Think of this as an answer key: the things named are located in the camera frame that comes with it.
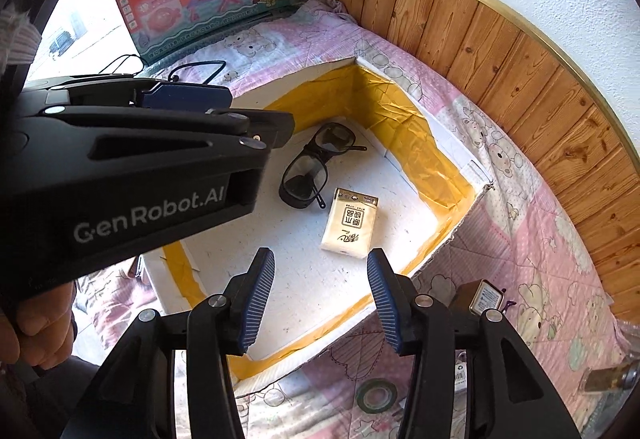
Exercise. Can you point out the black tape roll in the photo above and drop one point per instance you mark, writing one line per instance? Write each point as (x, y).
(361, 394)

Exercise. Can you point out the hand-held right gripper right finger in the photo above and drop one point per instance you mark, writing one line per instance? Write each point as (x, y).
(385, 299)

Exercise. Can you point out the black sunglasses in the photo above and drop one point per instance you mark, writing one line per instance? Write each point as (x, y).
(300, 184)

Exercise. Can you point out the gold metal tin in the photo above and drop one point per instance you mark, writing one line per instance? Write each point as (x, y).
(487, 295)

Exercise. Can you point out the bubble wrap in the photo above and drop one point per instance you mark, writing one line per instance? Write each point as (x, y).
(624, 326)

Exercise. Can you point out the glass bottle with amber contents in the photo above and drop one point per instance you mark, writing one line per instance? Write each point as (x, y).
(607, 378)

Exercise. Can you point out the purple action figure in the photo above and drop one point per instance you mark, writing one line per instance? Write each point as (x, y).
(509, 304)

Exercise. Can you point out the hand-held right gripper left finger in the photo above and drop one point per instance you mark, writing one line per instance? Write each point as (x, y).
(257, 299)

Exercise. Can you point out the cardboard box with yellow tape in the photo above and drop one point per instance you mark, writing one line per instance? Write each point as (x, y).
(300, 244)

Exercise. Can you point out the white knit cloth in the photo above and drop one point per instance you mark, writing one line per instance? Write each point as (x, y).
(17, 36)

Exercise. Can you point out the cream tissue packet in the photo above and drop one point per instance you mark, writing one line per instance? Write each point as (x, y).
(350, 224)

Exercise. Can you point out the person's left hand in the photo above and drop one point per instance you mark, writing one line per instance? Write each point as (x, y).
(35, 329)

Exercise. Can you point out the pink bear printed blanket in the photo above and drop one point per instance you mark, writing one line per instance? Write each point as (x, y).
(500, 229)

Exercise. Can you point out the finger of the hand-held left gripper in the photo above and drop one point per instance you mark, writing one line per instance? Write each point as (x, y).
(185, 94)
(260, 125)

